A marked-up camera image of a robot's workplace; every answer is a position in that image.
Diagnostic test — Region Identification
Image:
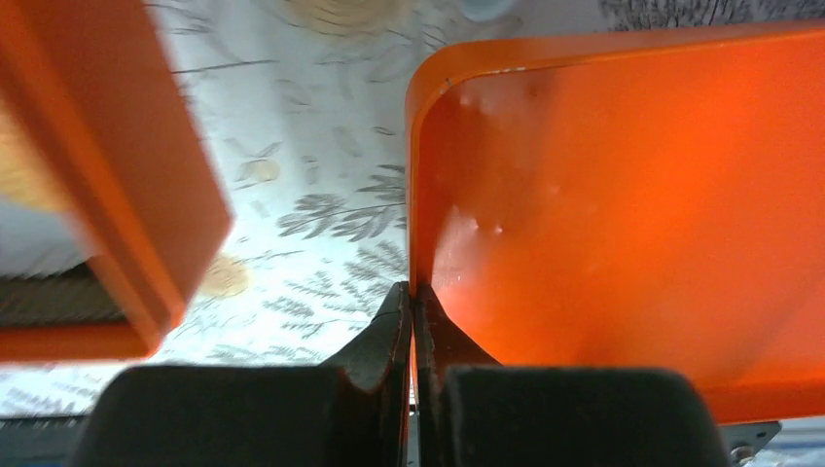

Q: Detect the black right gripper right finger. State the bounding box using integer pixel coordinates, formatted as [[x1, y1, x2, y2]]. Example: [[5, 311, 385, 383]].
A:
[[413, 285, 729, 466]]

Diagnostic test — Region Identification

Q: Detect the orange tin lid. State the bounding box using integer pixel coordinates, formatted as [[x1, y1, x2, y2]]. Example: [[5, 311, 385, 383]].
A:
[[406, 19, 824, 423]]

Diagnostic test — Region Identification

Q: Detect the floral tablecloth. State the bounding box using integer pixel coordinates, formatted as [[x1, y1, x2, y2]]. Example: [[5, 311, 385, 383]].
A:
[[0, 0, 825, 420]]

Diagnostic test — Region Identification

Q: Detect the orange cookie tin box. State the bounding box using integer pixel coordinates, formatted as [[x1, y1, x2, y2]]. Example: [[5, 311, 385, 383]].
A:
[[1, 1, 232, 364]]

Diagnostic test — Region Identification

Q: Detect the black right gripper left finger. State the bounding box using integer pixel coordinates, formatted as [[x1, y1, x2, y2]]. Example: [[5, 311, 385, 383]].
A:
[[69, 282, 412, 466]]

